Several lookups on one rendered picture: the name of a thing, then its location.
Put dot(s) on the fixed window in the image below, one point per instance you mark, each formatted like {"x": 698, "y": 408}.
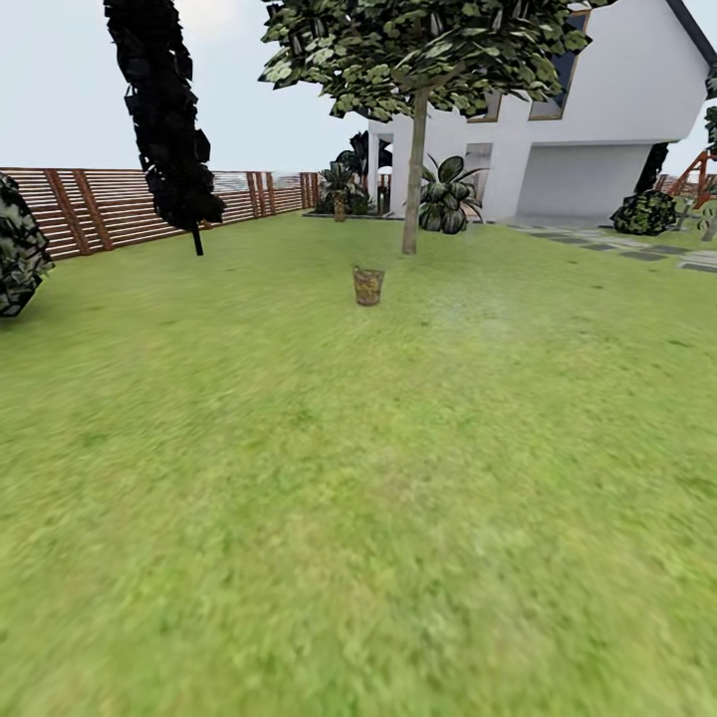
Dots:
{"x": 477, "y": 157}

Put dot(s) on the wicker basket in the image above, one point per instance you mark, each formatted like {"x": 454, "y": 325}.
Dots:
{"x": 368, "y": 287}

